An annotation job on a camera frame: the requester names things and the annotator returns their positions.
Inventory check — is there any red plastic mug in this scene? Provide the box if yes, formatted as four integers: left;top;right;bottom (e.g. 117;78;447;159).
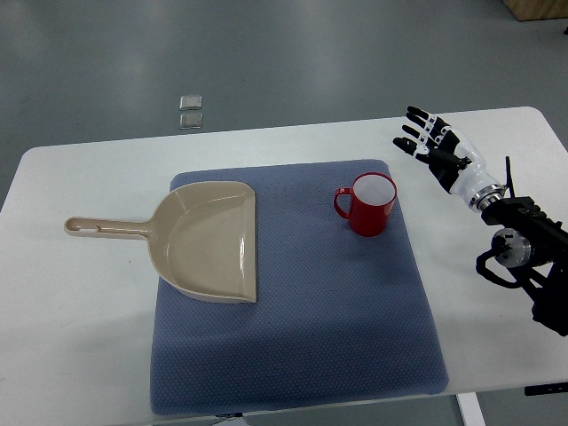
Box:
333;172;398;237

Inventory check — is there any white table leg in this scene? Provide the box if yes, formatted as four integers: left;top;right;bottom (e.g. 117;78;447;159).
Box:
456;392;486;426

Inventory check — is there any upper metal floor plate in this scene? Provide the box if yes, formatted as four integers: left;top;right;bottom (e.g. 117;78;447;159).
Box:
179;95;202;111

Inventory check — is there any black table control panel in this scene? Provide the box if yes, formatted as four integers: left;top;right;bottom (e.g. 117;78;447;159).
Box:
524;382;568;397

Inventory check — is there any beige plastic dustpan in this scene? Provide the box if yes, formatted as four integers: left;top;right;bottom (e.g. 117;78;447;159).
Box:
64;181;257;304

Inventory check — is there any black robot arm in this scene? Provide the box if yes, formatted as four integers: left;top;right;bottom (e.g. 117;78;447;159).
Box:
476;158;567;336

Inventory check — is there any metal floor plate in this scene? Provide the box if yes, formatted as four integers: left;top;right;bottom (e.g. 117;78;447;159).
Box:
179;95;202;111
178;112;203;130

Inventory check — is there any lower metal floor plate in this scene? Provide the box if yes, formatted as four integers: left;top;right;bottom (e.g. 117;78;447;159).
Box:
178;112;203;130

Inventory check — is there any wooden box corner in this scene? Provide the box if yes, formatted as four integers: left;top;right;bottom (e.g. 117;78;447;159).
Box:
503;0;567;21

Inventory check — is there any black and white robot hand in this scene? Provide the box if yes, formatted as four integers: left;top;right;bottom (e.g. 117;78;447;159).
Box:
393;106;502;203

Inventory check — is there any blue textured mat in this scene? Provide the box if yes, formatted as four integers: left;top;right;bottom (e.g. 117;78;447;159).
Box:
150;159;448;415

